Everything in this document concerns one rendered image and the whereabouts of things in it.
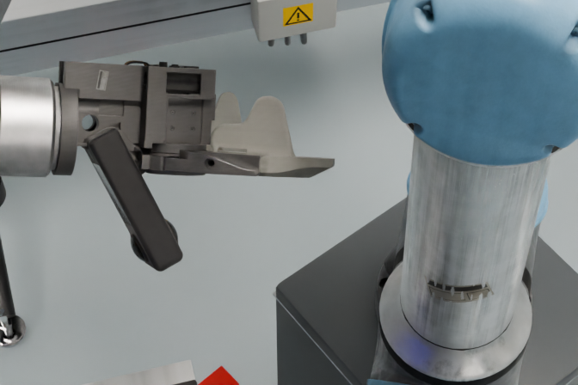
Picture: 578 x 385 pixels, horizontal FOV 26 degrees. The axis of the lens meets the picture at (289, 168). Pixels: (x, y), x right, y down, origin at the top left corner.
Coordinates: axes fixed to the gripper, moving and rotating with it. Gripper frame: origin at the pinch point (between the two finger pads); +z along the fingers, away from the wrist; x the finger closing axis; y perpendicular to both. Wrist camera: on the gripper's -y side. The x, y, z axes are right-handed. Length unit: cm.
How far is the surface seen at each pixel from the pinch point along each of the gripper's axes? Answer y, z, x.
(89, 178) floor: -13, 3, 131
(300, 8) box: 17, 24, 78
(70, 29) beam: 12, -8, 87
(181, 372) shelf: -19.1, -7.0, 9.4
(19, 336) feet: -38, -10, 113
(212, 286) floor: -29, 22, 110
